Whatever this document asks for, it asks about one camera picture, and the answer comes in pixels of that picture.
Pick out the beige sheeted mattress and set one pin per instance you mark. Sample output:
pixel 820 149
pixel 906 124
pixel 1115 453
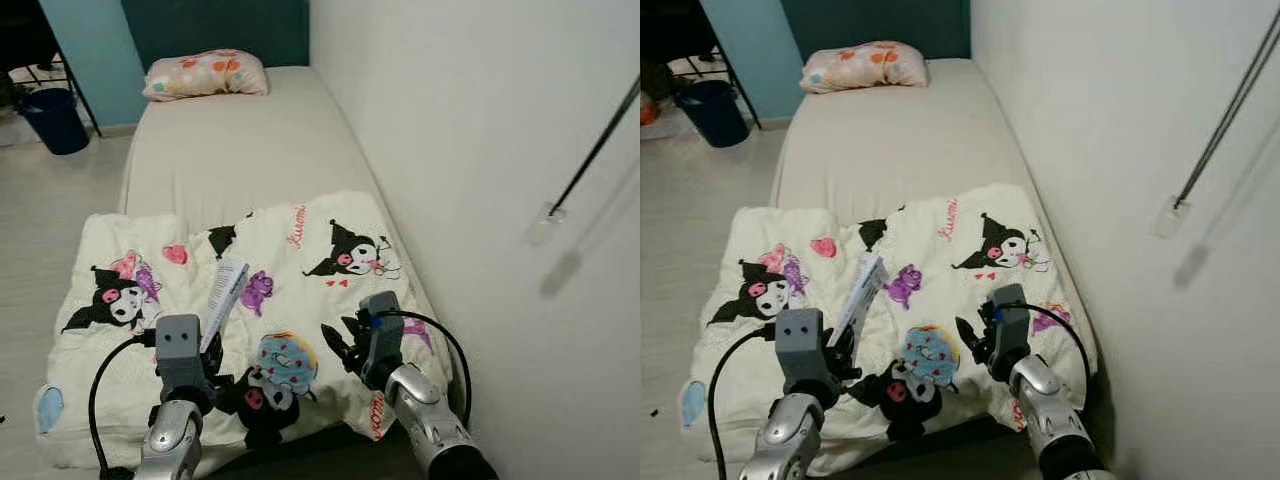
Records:
pixel 240 150
pixel 890 140

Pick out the blue plastic bin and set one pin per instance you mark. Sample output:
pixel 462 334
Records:
pixel 55 120
pixel 712 110

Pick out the black metal rack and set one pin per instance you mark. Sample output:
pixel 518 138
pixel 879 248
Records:
pixel 730 70
pixel 75 80

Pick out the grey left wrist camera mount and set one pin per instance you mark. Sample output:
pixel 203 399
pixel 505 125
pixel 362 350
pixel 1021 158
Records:
pixel 800 345
pixel 180 350

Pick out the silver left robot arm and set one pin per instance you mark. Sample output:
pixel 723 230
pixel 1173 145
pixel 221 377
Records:
pixel 170 440
pixel 790 435

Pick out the blue white patterned packet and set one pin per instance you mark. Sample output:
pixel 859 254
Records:
pixel 862 295
pixel 225 295

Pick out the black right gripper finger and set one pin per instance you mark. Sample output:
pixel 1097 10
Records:
pixel 354 325
pixel 970 340
pixel 337 348
pixel 985 312

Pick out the blue upholstered bed headboard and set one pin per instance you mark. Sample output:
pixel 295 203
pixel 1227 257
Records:
pixel 870 25
pixel 215 30

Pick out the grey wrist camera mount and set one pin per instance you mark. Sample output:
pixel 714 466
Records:
pixel 382 330
pixel 1010 320
pixel 800 345
pixel 180 350

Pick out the orange shopping bag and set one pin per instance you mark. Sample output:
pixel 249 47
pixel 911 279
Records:
pixel 648 110

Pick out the pink spotted pillow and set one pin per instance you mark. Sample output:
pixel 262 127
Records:
pixel 865 65
pixel 205 75

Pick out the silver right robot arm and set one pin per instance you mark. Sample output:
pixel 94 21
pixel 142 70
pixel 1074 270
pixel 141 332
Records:
pixel 430 420
pixel 1055 420

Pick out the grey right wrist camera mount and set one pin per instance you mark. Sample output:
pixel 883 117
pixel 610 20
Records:
pixel 1010 320
pixel 382 330

